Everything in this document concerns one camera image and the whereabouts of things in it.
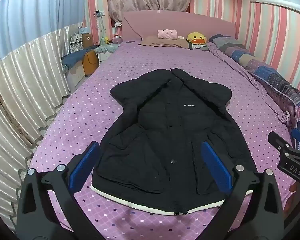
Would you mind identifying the cream and blue pleated curtain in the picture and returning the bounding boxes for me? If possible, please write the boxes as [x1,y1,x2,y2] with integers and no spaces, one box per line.
[0,0,88,230]

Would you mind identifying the pink plush pillow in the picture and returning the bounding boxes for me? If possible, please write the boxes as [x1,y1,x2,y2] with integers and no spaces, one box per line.
[157,29,178,40]

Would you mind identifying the bed with purple dotted sheet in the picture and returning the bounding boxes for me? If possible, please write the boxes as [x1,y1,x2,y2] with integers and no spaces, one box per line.
[17,40,300,240]

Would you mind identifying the floral patterned box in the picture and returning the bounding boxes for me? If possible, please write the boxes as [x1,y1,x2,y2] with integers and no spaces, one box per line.
[70,34,83,53]

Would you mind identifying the brown cardboard box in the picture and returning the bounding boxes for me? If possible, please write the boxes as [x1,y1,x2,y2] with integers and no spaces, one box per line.
[82,33,93,49]

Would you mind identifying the yellow duck plush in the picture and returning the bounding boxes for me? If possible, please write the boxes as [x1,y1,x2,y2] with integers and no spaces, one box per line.
[187,32,207,44]

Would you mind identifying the black padded jacket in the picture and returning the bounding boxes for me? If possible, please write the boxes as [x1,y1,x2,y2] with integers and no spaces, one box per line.
[91,68,258,215]

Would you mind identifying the pink headboard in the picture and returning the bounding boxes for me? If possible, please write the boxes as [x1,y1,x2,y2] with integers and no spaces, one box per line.
[122,10,237,42]

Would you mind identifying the brown pillow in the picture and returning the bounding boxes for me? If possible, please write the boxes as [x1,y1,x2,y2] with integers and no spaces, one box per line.
[139,35,190,49]

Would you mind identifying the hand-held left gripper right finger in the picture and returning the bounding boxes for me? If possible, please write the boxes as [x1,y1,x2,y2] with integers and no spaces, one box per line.
[201,141,285,240]

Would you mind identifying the blue cloth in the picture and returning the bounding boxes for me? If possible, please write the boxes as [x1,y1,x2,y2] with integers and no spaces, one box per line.
[62,46,98,68]

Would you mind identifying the nightstand with pale green cover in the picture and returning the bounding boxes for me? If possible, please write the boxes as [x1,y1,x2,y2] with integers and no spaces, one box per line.
[94,44,120,62]

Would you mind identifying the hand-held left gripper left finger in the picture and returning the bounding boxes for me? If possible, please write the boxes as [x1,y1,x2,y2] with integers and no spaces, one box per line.
[16,141,102,240]

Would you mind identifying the patchwork quilt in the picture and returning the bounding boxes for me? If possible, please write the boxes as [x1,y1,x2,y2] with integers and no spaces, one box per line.
[209,34,300,150]

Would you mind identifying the white drawer cabinet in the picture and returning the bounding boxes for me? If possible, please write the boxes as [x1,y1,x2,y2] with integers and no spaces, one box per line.
[64,60,85,85]

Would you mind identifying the orange cabinet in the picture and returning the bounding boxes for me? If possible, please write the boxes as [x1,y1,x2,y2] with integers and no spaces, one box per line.
[82,50,100,77]

